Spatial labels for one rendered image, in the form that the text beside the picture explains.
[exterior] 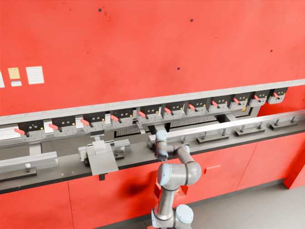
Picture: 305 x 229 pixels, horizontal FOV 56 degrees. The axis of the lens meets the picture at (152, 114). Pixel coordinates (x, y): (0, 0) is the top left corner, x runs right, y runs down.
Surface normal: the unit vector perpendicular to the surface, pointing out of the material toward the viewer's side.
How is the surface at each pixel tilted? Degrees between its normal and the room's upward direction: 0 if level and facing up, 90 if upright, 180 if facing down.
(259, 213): 0
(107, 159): 0
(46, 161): 90
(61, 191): 90
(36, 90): 90
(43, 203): 90
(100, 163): 0
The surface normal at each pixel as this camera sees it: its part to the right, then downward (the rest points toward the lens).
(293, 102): -0.94, 0.14
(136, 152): 0.11, -0.78
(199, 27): 0.34, 0.61
